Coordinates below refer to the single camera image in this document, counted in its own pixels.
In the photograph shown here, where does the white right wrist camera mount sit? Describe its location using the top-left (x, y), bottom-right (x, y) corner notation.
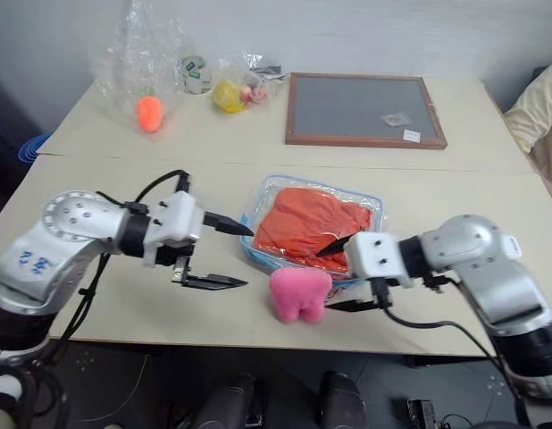
top-left (345, 231), bottom-right (415, 290)

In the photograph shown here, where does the wooden framed chalkboard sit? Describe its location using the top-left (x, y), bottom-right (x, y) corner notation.
top-left (284, 71), bottom-right (448, 150)

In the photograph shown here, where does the dark rounded shape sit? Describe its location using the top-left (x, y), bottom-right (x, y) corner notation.
top-left (197, 374), bottom-right (260, 429)
top-left (319, 370), bottom-right (367, 429)

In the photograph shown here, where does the small crumpled clear plastic bag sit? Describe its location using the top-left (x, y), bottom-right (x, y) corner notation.
top-left (213, 50), bottom-right (278, 115)

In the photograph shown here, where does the small clear plastic packet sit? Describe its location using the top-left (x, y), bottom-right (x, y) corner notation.
top-left (379, 111), bottom-right (414, 129)

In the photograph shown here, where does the orange plush carrot toy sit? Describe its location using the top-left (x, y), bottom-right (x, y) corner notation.
top-left (135, 87), bottom-right (164, 133)

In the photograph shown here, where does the silver robot torso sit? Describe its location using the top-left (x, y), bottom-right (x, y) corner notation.
top-left (0, 349), bottom-right (36, 429)

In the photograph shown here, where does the blue plastic stack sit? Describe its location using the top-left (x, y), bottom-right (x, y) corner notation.
top-left (17, 131), bottom-right (52, 163)

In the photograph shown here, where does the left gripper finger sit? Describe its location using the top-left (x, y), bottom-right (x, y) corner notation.
top-left (213, 214), bottom-right (255, 238)
top-left (182, 273), bottom-right (249, 292)

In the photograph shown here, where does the small pink toy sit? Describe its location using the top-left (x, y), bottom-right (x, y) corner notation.
top-left (242, 84), bottom-right (269, 105)

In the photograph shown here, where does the beige pillow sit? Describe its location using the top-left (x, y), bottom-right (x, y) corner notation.
top-left (503, 57), bottom-right (552, 156)

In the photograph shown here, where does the yellow plush toy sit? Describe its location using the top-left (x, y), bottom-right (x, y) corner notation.
top-left (213, 79), bottom-right (248, 114)

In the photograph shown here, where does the black box under table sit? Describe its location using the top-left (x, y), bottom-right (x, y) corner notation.
top-left (407, 397), bottom-right (443, 429)

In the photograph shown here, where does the large clear plastic bag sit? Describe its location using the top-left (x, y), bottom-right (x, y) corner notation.
top-left (90, 0), bottom-right (202, 136)

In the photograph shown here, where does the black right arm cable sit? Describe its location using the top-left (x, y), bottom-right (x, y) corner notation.
top-left (372, 276), bottom-right (530, 429)

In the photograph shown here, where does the orange cloth in plastic bag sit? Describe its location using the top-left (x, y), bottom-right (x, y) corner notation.
top-left (238, 174), bottom-right (389, 288)

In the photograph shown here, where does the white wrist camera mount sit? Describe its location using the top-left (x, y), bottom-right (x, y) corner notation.
top-left (141, 190), bottom-right (205, 269)
top-left (345, 231), bottom-right (415, 290)

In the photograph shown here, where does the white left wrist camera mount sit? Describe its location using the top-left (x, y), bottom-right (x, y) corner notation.
top-left (141, 190), bottom-right (205, 269)

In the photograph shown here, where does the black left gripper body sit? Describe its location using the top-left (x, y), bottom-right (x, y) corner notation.
top-left (155, 212), bottom-right (219, 285)

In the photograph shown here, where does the white roll with green print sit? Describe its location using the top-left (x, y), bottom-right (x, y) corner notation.
top-left (176, 55), bottom-right (213, 96)

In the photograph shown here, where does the pink tooth-shaped plush toy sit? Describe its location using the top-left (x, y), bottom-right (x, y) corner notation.
top-left (269, 266), bottom-right (333, 324)

